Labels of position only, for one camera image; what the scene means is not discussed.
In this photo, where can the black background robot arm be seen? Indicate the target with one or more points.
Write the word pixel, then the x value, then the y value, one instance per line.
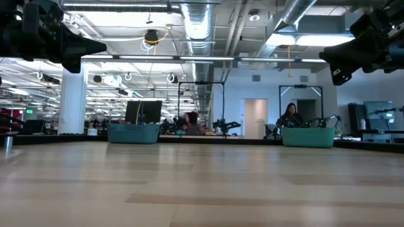
pixel 170 124
pixel 225 125

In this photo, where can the black aluminium table frame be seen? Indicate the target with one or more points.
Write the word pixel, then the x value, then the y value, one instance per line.
pixel 94 137

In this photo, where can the small white box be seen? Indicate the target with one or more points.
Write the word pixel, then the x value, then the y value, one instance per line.
pixel 92 131

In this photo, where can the grey background monitor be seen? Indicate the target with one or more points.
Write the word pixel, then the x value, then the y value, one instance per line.
pixel 375 110

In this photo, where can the black overhead rig frame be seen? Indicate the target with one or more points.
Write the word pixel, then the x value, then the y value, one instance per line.
pixel 300 86
pixel 202 83

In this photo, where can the long ceiling light strip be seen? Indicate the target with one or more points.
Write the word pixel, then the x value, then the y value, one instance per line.
pixel 205 58

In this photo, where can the green plastic bin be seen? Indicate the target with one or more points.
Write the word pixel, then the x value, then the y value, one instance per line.
pixel 307 137

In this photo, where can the silver metal post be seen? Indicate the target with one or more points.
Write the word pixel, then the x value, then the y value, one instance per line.
pixel 8 145

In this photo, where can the blue plastic bin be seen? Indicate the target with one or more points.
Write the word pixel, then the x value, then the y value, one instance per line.
pixel 132 134

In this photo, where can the pale door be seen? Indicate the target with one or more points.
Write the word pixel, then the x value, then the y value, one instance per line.
pixel 255 119

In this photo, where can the person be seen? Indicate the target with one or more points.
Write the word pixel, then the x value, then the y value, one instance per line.
pixel 192 124
pixel 291 115

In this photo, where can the silver ventilation duct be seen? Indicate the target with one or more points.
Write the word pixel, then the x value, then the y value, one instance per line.
pixel 199 25
pixel 293 12

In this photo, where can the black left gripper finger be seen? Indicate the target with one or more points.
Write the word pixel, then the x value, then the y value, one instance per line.
pixel 72 64
pixel 82 47

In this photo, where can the black monitor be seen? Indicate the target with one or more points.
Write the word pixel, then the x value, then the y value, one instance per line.
pixel 148 112

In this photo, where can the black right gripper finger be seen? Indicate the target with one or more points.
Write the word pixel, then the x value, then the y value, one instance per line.
pixel 353 53

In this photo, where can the grey background robot arm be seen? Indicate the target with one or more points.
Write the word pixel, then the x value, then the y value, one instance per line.
pixel 328 118

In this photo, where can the white bottle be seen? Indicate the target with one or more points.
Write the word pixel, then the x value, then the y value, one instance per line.
pixel 363 124

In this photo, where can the black ceiling camera device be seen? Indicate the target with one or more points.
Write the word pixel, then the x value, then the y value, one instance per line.
pixel 151 36

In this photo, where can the white round pillar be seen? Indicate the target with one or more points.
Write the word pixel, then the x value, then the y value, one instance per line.
pixel 72 104

